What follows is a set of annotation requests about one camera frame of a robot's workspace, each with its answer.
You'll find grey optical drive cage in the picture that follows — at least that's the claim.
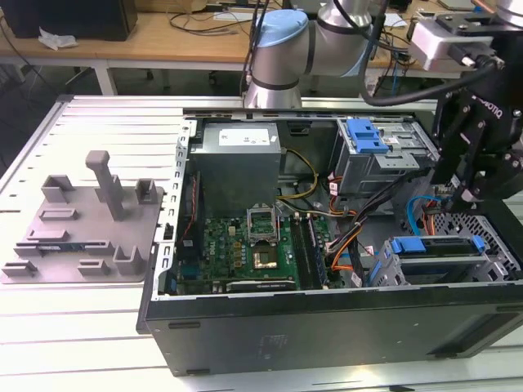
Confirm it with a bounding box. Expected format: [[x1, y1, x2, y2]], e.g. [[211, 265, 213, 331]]
[[329, 117, 445, 197]]

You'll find metal socket cover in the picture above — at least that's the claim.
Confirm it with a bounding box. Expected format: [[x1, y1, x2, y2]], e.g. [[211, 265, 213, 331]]
[[244, 203, 281, 244]]

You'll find black case fan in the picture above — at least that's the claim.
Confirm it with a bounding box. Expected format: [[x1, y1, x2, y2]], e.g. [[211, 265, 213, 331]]
[[176, 170, 204, 256]]

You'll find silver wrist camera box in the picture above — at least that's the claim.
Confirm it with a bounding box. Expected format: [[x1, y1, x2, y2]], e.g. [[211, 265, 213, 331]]
[[409, 16, 498, 74]]

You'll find installed RAM stick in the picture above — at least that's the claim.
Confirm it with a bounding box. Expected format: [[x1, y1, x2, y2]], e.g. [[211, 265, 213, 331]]
[[305, 215, 329, 287]]

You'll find black gripper finger with wide plate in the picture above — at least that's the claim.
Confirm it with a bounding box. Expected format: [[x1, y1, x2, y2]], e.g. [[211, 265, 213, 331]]
[[431, 87, 487, 212]]

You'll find black PC case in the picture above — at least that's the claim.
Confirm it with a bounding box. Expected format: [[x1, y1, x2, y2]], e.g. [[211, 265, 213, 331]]
[[136, 106, 523, 376]]

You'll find thick black camera cable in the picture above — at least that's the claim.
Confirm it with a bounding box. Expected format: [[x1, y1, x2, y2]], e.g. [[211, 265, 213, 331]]
[[359, 0, 506, 108]]

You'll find green motherboard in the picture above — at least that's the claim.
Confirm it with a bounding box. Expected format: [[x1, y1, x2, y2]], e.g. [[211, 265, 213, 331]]
[[175, 214, 348, 293]]

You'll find black graphics card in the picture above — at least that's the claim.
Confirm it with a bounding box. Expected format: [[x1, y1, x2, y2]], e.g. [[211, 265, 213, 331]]
[[222, 277, 297, 293]]

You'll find grey metal disk bay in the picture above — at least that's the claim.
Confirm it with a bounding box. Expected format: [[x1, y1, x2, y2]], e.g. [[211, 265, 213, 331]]
[[361, 234, 516, 287]]

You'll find wooden desk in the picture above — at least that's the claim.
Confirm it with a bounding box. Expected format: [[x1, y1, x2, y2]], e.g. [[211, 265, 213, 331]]
[[0, 7, 257, 95], [365, 7, 413, 97]]

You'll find blue data wire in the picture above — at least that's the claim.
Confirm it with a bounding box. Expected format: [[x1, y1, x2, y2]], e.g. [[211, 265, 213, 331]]
[[406, 195, 450, 238]]

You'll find large black box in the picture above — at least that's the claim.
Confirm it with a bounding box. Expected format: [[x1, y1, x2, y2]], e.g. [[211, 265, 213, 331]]
[[0, 0, 139, 42]]

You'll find crumpled white wrapping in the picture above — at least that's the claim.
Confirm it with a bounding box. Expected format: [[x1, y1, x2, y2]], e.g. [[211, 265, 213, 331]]
[[38, 26, 78, 52]]

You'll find black sleeved wire bundle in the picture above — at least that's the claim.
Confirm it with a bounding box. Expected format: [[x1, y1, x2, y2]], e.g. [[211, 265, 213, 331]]
[[324, 169, 436, 287]]

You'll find yellow wire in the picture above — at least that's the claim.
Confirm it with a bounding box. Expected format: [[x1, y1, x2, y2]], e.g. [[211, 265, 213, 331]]
[[277, 149, 320, 201]]

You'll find loose RAM stick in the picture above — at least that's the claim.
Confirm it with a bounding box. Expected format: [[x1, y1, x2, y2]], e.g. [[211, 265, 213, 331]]
[[35, 243, 86, 252]]

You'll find orange power wire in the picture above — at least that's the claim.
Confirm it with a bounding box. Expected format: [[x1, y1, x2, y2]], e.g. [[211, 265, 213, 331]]
[[422, 199, 450, 237]]

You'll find grey parts rack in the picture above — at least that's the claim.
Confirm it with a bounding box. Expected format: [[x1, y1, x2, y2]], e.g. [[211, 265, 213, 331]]
[[0, 149, 167, 285]]

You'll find hard disk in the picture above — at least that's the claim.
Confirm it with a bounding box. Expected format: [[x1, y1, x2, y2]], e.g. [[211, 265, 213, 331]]
[[369, 235, 487, 287]]

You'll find blue plastic drive latch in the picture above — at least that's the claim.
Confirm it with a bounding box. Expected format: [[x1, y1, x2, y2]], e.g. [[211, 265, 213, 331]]
[[345, 118, 389, 155]]

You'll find grey power supply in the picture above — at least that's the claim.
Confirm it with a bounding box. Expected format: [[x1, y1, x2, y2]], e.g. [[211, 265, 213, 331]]
[[190, 122, 283, 217]]

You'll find CPU socket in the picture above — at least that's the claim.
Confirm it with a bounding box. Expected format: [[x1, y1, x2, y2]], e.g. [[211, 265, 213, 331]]
[[249, 243, 281, 271]]

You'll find black gripper finger with link bars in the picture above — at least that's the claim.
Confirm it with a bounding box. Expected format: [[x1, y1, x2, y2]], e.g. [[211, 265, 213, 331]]
[[461, 146, 523, 204]]

